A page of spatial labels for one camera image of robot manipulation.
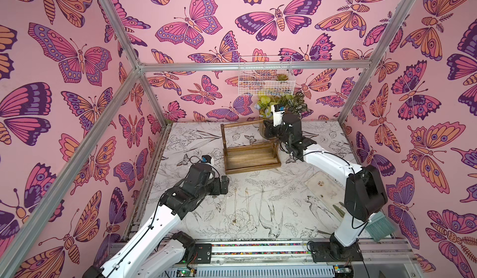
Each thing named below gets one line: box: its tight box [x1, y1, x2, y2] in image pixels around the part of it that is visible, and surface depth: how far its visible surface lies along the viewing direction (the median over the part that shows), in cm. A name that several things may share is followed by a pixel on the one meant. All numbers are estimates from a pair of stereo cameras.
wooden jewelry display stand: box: [220, 119, 282, 175], surface depth 105 cm
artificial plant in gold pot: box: [254, 91, 309, 122], surface depth 99 cm
